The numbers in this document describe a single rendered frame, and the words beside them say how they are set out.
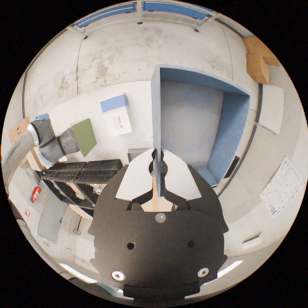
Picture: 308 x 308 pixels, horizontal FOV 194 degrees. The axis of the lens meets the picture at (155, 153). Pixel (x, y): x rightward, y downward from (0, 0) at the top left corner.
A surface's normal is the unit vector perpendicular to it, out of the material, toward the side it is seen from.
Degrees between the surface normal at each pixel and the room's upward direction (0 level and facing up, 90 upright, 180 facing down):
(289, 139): 90
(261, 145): 90
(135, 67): 0
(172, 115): 1
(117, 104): 0
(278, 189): 90
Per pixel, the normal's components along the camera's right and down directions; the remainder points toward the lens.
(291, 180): -0.99, 0.07
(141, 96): 0.10, 0.54
